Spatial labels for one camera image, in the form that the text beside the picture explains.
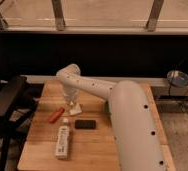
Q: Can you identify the white sponge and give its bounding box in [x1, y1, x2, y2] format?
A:
[69, 103, 82, 116]

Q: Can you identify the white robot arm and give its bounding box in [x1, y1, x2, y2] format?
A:
[56, 64, 166, 171]

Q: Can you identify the orange red marker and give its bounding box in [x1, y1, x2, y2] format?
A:
[49, 107, 65, 123]

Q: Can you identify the black rectangular block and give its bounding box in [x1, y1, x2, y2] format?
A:
[75, 120, 96, 129]

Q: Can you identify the white tube bottle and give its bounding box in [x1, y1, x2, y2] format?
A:
[55, 118, 70, 159]

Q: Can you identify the black chair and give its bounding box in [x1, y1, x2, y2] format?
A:
[0, 76, 38, 171]

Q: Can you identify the round metal lamp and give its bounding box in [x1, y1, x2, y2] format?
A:
[167, 70, 188, 102]

